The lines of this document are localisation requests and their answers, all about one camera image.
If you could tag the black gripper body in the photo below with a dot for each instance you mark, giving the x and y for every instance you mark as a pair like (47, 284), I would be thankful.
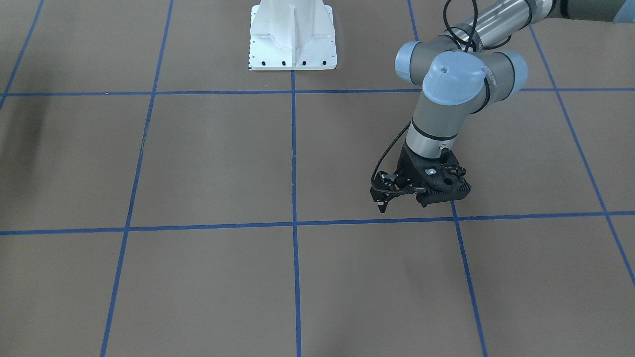
(407, 170)

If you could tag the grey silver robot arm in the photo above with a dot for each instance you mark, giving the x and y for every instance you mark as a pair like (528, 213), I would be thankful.
(461, 72)

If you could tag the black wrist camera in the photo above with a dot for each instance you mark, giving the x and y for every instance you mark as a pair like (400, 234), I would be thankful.
(383, 189)

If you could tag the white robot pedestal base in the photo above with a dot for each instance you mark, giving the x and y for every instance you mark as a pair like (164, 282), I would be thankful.
(290, 35)

